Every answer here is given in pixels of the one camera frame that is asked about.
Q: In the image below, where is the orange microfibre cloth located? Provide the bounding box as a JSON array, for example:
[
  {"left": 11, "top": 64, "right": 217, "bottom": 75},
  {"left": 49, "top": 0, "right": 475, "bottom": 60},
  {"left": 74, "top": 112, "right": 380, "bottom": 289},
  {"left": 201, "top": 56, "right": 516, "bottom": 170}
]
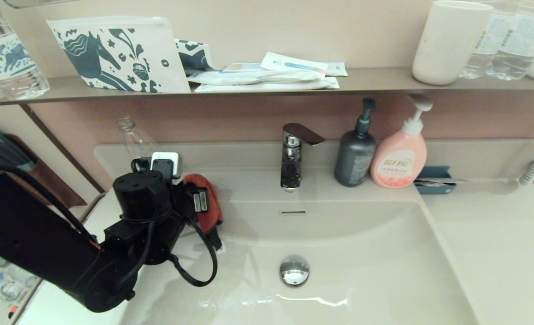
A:
[{"left": 183, "top": 173, "right": 225, "bottom": 236}]

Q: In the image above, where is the clear plastic bottle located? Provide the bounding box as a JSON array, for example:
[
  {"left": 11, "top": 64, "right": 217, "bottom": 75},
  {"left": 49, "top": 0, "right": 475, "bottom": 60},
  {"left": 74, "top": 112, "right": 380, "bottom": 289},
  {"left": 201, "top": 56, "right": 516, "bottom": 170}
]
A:
[{"left": 117, "top": 116, "right": 159, "bottom": 159}]

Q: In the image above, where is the chrome faucet lever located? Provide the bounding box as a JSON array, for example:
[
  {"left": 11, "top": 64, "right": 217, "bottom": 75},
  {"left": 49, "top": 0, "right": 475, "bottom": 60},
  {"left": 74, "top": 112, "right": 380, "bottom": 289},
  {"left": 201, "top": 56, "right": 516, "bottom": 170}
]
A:
[{"left": 283, "top": 123, "right": 326, "bottom": 147}]

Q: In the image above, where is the chrome faucet body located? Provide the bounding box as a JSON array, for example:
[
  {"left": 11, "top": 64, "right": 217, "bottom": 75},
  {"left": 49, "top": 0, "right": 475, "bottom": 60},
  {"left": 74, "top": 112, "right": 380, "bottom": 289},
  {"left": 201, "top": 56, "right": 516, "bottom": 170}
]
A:
[{"left": 280, "top": 135, "right": 303, "bottom": 193}]

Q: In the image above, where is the white sink basin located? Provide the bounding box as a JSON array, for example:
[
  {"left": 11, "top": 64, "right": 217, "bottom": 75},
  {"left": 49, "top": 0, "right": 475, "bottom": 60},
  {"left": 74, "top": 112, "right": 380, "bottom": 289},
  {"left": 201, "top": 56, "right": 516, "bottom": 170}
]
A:
[{"left": 122, "top": 199, "right": 480, "bottom": 325}]

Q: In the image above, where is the chrome drain stopper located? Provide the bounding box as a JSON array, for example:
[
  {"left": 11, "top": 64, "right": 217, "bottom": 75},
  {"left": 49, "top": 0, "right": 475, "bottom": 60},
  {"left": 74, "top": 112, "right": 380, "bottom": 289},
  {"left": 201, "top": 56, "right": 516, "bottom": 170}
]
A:
[{"left": 279, "top": 255, "right": 310, "bottom": 287}]

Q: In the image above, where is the white crinkled plastic packet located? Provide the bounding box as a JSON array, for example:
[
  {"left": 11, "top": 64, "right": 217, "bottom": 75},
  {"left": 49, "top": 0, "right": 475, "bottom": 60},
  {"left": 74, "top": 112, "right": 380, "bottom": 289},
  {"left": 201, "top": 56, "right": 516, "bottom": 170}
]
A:
[{"left": 187, "top": 70, "right": 326, "bottom": 86}]

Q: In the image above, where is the flat white plastic packet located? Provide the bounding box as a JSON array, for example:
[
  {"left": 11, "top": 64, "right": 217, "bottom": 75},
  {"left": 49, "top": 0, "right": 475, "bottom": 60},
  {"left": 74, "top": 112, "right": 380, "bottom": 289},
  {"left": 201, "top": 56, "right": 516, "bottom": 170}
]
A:
[{"left": 194, "top": 77, "right": 340, "bottom": 93}]

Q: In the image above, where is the folded white blue print pouch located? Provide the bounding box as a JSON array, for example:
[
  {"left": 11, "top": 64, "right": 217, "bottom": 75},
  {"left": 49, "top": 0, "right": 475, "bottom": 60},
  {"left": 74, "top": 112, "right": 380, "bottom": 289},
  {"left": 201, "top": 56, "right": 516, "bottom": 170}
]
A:
[{"left": 174, "top": 39, "right": 220, "bottom": 75}]

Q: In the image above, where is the white packet orange stripe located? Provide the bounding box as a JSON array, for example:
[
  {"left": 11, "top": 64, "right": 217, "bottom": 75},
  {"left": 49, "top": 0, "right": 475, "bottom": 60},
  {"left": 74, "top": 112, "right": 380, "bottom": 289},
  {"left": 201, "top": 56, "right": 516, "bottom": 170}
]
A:
[{"left": 224, "top": 63, "right": 267, "bottom": 74}]

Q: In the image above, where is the dark grey pump bottle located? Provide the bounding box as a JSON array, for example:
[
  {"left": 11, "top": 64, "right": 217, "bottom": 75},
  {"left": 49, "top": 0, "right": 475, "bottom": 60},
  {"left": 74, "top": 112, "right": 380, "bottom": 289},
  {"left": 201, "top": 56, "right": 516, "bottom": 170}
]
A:
[{"left": 333, "top": 97, "right": 377, "bottom": 188}]

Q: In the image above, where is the white pouch blue horse print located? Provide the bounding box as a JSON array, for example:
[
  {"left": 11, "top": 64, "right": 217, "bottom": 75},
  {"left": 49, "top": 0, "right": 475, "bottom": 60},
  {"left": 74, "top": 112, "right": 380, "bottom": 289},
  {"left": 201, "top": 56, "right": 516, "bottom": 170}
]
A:
[{"left": 47, "top": 17, "right": 191, "bottom": 94}]

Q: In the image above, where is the white packet blue toothbrush print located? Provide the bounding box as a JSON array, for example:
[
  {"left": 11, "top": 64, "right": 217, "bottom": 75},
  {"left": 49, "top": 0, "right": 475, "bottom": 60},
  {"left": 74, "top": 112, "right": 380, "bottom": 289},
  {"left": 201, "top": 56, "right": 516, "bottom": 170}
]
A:
[{"left": 260, "top": 52, "right": 329, "bottom": 75}]

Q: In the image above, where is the dark grey slipper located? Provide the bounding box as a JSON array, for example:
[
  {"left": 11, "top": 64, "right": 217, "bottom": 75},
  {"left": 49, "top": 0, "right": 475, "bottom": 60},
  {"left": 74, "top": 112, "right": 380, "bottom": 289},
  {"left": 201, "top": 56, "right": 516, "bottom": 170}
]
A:
[{"left": 0, "top": 128, "right": 36, "bottom": 172}]

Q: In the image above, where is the pink pump soap bottle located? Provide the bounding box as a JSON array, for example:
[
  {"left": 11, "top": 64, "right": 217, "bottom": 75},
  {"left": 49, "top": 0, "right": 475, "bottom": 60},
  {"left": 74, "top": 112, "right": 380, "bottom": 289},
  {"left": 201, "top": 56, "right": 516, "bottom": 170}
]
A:
[{"left": 369, "top": 93, "right": 433, "bottom": 189}]

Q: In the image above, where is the blue soap tray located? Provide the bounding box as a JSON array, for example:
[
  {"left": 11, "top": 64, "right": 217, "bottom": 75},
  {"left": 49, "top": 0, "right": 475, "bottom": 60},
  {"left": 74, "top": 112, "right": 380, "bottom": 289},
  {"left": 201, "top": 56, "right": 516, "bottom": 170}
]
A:
[{"left": 413, "top": 166, "right": 456, "bottom": 195}]

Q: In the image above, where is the blue deer label water bottle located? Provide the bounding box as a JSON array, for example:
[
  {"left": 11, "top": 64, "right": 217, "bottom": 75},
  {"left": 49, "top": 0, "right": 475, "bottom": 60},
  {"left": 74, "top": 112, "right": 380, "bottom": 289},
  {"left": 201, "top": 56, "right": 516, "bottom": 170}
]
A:
[{"left": 0, "top": 0, "right": 51, "bottom": 101}]

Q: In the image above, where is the thin silver packet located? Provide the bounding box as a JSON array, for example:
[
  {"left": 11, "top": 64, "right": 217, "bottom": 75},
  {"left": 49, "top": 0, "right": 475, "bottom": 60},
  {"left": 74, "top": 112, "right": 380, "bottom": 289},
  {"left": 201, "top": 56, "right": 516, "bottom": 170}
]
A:
[{"left": 414, "top": 177, "right": 469, "bottom": 186}]

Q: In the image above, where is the white plastic cup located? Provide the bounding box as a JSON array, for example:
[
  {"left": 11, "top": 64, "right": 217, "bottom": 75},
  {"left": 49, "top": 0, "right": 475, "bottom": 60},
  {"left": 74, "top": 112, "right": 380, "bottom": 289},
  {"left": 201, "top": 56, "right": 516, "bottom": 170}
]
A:
[{"left": 412, "top": 0, "right": 493, "bottom": 86}]

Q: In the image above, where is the clear water bottle white label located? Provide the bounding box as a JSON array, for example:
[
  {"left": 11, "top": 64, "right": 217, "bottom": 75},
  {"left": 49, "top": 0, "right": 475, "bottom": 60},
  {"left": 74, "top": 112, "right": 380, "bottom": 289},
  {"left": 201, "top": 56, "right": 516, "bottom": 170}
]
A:
[
  {"left": 486, "top": 0, "right": 534, "bottom": 81},
  {"left": 458, "top": 0, "right": 506, "bottom": 79}
]

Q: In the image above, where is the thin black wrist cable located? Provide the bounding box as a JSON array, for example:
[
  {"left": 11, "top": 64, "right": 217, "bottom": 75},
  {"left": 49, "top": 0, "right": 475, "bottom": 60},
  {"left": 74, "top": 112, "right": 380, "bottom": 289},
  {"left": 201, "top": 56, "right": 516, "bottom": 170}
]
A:
[{"left": 167, "top": 217, "right": 219, "bottom": 288}]

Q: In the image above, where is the brown leather wall pocket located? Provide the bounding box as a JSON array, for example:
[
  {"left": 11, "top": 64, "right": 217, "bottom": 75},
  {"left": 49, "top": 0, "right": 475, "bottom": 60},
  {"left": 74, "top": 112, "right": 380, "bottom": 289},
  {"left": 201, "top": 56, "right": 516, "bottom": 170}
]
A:
[{"left": 5, "top": 135, "right": 88, "bottom": 209}]

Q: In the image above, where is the dark brown wall trim strip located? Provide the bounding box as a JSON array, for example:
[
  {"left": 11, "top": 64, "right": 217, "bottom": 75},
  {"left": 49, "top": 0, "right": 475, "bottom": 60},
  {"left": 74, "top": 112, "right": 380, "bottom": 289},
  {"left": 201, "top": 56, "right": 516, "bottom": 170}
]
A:
[{"left": 20, "top": 105, "right": 107, "bottom": 194}]

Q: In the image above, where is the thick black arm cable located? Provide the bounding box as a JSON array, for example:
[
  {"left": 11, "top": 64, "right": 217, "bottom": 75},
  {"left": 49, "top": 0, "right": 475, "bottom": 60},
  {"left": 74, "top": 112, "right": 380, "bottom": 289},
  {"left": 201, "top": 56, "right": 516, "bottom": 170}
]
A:
[{"left": 0, "top": 162, "right": 101, "bottom": 250}]

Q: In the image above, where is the taupe wall shelf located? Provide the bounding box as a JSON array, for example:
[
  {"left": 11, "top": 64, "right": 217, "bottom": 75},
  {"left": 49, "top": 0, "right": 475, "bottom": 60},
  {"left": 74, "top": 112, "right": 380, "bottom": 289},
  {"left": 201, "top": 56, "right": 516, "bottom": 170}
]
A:
[{"left": 0, "top": 67, "right": 534, "bottom": 107}]

